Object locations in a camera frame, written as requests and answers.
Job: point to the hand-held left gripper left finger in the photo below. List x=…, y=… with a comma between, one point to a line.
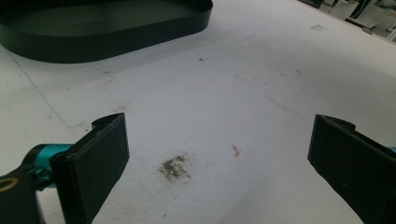
x=93, y=168

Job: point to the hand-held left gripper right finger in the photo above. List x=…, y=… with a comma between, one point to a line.
x=355, y=168

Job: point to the black oval tray with stand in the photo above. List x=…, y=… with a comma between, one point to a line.
x=102, y=31

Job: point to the white foam mat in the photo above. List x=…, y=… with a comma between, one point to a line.
x=233, y=93

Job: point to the black metal frame post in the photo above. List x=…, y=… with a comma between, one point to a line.
x=359, y=11

